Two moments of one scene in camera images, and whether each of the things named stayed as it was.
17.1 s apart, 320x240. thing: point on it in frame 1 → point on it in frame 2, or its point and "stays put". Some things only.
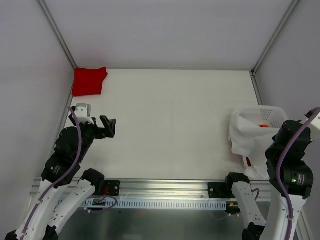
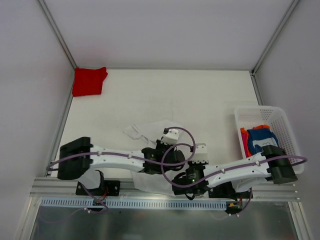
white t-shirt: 251,141 → 147,134
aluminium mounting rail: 187,188 stays put
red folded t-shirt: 88,81 stays put
